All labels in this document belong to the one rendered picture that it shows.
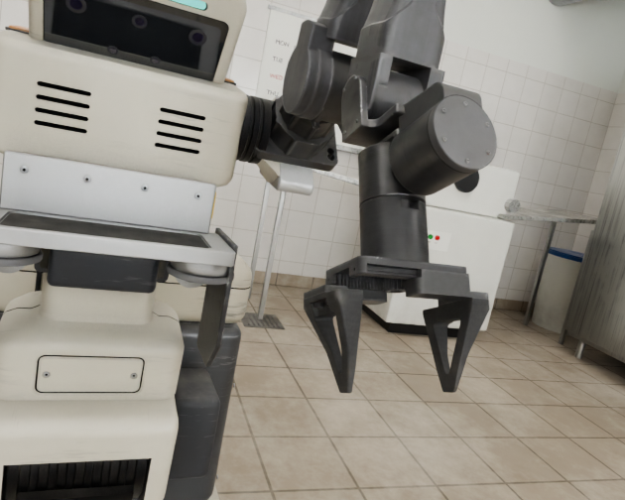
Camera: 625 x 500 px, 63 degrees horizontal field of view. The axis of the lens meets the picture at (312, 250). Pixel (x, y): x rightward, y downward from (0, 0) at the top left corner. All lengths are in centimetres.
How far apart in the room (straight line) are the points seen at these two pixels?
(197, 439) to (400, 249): 57
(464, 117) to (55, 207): 43
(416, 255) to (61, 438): 47
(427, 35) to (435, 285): 21
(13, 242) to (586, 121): 503
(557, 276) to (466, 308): 429
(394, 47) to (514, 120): 433
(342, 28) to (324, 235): 352
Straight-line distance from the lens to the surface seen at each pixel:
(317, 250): 406
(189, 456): 91
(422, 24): 48
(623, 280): 386
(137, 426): 70
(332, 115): 59
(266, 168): 69
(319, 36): 58
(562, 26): 509
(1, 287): 94
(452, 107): 39
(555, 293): 474
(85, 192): 61
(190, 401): 86
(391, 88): 46
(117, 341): 69
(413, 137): 39
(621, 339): 384
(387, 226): 42
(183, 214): 62
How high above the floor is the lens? 103
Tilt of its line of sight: 10 degrees down
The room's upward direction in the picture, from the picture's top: 11 degrees clockwise
